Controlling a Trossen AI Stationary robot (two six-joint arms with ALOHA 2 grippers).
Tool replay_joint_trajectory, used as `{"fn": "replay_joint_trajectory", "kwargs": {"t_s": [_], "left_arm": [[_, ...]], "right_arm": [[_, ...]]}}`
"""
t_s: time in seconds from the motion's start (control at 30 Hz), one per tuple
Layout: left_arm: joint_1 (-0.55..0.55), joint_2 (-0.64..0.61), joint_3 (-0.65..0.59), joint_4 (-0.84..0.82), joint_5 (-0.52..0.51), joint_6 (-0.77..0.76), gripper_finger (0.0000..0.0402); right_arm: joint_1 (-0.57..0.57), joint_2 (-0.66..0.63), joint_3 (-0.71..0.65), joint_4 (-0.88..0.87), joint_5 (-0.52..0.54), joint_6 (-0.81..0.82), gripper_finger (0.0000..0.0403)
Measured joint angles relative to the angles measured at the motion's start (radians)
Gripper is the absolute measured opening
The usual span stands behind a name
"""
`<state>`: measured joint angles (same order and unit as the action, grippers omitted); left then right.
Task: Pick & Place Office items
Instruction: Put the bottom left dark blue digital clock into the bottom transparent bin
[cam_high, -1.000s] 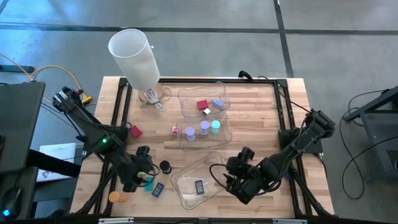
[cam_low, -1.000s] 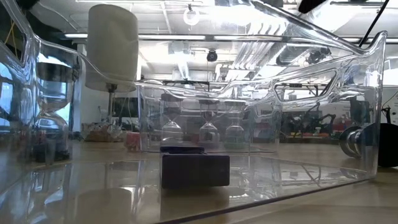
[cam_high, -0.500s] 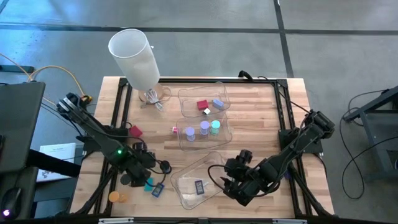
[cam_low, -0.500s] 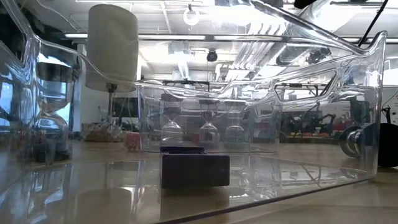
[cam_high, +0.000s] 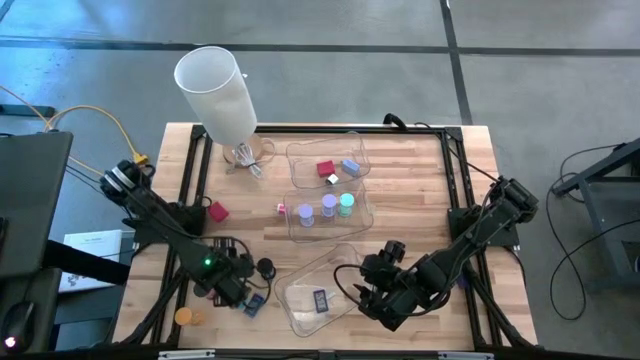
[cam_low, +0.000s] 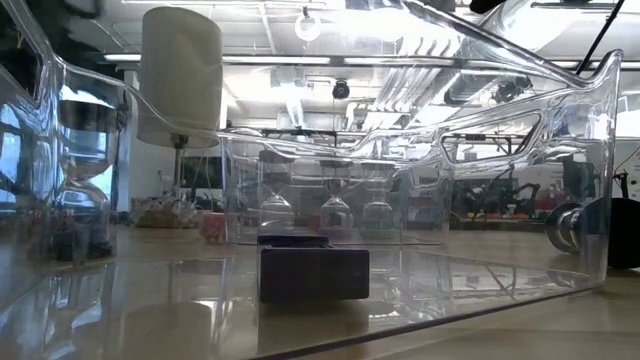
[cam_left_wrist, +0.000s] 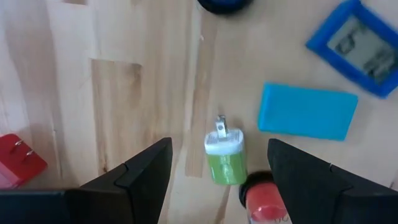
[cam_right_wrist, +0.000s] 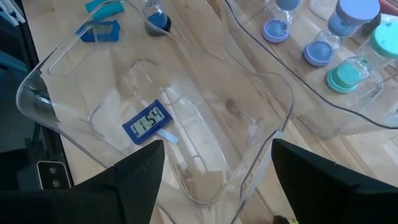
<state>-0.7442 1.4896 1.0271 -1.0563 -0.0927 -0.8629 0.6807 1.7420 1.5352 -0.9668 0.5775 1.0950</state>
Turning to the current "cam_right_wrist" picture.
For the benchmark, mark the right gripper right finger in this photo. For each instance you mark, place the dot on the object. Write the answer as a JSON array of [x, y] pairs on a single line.
[[326, 196]]

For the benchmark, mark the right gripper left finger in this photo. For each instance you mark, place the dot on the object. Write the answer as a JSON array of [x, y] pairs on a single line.
[[124, 199]]

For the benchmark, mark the dark blue tray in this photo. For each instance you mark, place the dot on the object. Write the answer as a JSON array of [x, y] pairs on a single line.
[[147, 122]]

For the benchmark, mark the teal hourglass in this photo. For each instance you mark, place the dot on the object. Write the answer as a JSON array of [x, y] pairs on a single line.
[[343, 76]]

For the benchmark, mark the blue digital clock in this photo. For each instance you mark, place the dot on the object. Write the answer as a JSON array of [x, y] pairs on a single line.
[[113, 31]]

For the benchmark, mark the purple hourglass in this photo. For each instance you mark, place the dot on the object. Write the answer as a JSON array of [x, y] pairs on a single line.
[[275, 31], [357, 9]]

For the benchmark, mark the black hourglass blue sand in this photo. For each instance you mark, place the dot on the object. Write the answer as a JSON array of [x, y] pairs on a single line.
[[158, 20]]

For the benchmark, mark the pale blue paper strip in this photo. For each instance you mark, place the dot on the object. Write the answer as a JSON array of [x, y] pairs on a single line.
[[169, 137]]

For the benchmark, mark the clear plastic bin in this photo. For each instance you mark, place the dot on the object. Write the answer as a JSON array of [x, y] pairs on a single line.
[[311, 102], [217, 93]]

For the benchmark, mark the small black depth camera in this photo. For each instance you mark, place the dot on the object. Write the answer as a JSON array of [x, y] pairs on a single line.
[[53, 175]]

